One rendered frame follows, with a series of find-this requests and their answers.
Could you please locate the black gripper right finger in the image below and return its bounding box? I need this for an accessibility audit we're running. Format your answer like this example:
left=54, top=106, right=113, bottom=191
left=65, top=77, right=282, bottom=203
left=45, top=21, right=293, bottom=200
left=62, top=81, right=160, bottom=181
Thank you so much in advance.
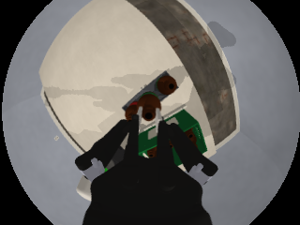
left=155, top=108, right=218, bottom=191

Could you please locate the green bottle crate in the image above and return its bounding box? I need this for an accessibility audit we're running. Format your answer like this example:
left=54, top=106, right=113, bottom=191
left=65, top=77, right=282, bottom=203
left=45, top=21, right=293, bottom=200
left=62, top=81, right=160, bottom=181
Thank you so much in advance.
left=139, top=110, right=207, bottom=166

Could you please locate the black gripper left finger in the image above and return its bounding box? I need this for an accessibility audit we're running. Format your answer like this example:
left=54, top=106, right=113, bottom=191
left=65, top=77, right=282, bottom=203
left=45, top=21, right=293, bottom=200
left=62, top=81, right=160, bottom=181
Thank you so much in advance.
left=75, top=107, right=143, bottom=190

